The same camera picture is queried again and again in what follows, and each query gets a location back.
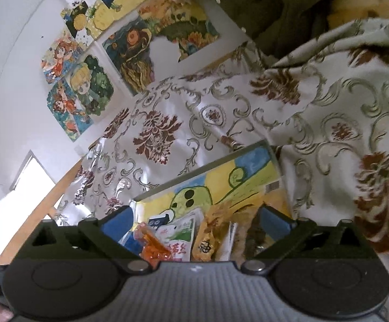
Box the grey tray with painted liner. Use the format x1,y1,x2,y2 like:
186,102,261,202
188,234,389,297
117,140,294,262

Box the yellow flower wall painting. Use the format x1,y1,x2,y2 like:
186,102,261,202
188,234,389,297
60,0,122,45

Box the golden brown snack packet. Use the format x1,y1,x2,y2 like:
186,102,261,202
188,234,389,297
191,201,233,262

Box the starry swirl wall painting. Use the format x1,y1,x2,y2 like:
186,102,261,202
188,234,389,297
102,0,220,95

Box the white green snack packet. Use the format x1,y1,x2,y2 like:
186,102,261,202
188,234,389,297
156,215,196,262

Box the floral white bed cover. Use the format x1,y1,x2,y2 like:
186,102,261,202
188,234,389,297
53,17,389,322

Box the blond boy wall painting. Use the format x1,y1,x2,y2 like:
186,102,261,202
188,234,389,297
68,54,114,116

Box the orange candy bag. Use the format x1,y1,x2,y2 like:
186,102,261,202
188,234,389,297
134,222,172,265

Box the upper anime girl painting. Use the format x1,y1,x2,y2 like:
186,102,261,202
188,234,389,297
41,27,84,84

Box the olive quilted down jacket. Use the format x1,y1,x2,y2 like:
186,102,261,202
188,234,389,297
215,0,330,59

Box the window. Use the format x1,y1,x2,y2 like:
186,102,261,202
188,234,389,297
0,152,55,255

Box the wooden bed frame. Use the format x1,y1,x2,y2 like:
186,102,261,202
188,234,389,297
0,159,82,266

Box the anime girl wall painting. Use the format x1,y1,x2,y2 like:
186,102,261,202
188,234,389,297
46,79,93,142

